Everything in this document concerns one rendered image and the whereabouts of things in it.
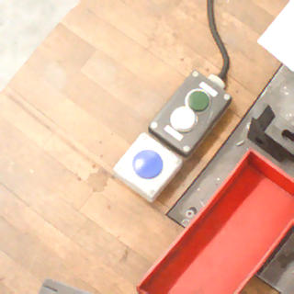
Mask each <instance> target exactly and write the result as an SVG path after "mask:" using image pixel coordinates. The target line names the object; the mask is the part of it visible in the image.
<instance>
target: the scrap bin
mask: <svg viewBox="0 0 294 294"><path fill-rule="evenodd" d="M293 224H294V179H293V178H292V177H290V176H289V175H288V174H285V172H283V171H282V169H281V170H280V169H279V168H278V167H277V166H276V165H274V164H272V163H271V162H270V161H268V160H267V159H266V158H265V157H264V156H263V155H261V154H259V152H257V151H256V150H254V149H253V148H251V147H250V148H249V150H248V151H247V152H246V153H245V154H244V155H243V157H242V159H241V161H240V162H239V163H238V164H237V165H235V166H234V168H233V169H232V172H231V173H230V174H229V175H228V176H227V177H226V179H225V180H224V181H223V182H222V184H221V185H220V187H219V188H218V189H217V191H216V192H215V193H214V194H213V195H212V196H211V197H210V199H209V200H208V201H207V203H206V204H205V206H204V207H203V208H202V209H201V210H200V211H199V213H198V214H197V215H196V216H195V217H194V219H193V220H192V221H191V222H190V223H189V224H188V225H187V226H186V227H185V229H184V230H183V231H182V232H181V234H180V235H179V236H178V237H177V238H176V239H175V241H173V242H172V244H171V245H170V247H169V248H168V249H167V250H166V251H165V252H164V253H163V254H162V256H161V257H160V258H159V259H158V261H156V262H155V263H154V265H153V267H152V268H150V269H149V271H147V272H146V275H144V276H143V277H142V278H141V280H140V281H139V282H138V284H136V290H137V293H140V294H240V293H241V291H242V290H243V288H244V287H245V286H246V285H247V283H248V282H250V280H251V278H252V277H253V276H254V275H255V274H256V273H257V271H258V269H259V268H260V267H261V266H262V265H263V264H264V262H265V261H266V259H267V258H268V257H269V256H270V255H271V254H272V253H273V251H274V250H275V248H276V247H277V246H278V245H279V244H280V242H281V241H282V239H283V238H284V237H285V236H286V235H287V232H288V231H289V230H290V229H291V227H292V226H293Z"/></svg>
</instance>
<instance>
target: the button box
mask: <svg viewBox="0 0 294 294"><path fill-rule="evenodd" d="M207 7H208V18H209V28H210V31H211V34H212V37H213V38H214V39H215V41H216V43H217V45H218V47H219V49H220V52H221V54H222V57H223V66H222V69H221V71H220V72H219V74H218V76H216V75H214V74H211V75H210V76H209V78H208V77H206V76H205V75H203V74H202V73H200V72H199V71H197V69H195V70H193V71H192V73H191V74H190V75H189V76H188V77H187V79H185V82H184V83H183V84H181V85H180V87H179V88H178V89H177V90H176V92H175V93H174V94H173V95H172V96H171V97H170V98H169V99H168V102H167V103H166V104H165V105H164V107H163V108H162V109H161V111H160V112H159V113H158V114H157V115H156V117H154V118H153V120H152V121H151V122H150V123H149V135H150V136H152V137H154V138H155V139H156V140H157V141H159V142H160V143H161V144H163V145H164V146H165V147H166V148H167V149H169V150H170V151H173V152H174V153H176V154H177V155H178V156H180V158H182V159H183V160H188V159H189V158H190V157H191V156H192V155H193V153H194V151H195V150H196V149H197V147H198V146H199V145H200V144H201V143H202V142H203V141H204V140H205V139H206V138H207V136H208V135H209V132H210V131H211V130H212V129H213V128H214V127H215V126H216V124H217V123H218V122H219V121H220V118H221V117H222V115H223V114H224V113H226V111H227V110H228V108H229V106H230V105H231V102H232V96H231V95H230V94H228V92H226V91H225V90H223V88H224V87H225V84H224V83H223V82H222V79H223V78H224V77H225V75H226V73H227V71H228V69H229V65H230V59H229V56H228V52H227V51H226V49H225V47H224V45H223V43H222V41H221V39H220V37H219V35H218V33H217V31H216V28H215V23H214V16H213V1H212V0H207ZM196 90H201V91H203V92H205V93H206V94H207V95H208V96H209V106H208V108H207V109H205V110H204V111H201V112H196V111H194V110H192V109H191V108H190V107H189V106H188V104H187V98H188V96H189V95H190V94H191V93H192V92H194V91H196ZM180 108H188V109H190V110H191V111H192V112H193V113H194V115H195V124H194V125H193V127H192V128H190V129H188V130H180V129H179V128H177V127H176V126H175V124H174V122H173V116H174V114H175V113H176V112H177V110H178V109H180Z"/></svg>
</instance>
